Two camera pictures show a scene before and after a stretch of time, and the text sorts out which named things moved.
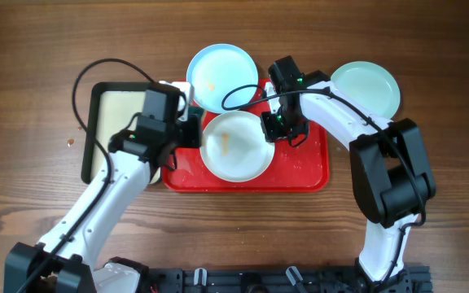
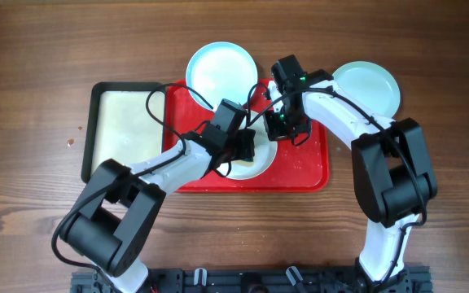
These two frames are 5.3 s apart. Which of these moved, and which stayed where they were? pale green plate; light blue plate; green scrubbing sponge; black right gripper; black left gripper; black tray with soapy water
Moved: black left gripper; green scrubbing sponge
Stayed: pale green plate; black tray with soapy water; black right gripper; light blue plate
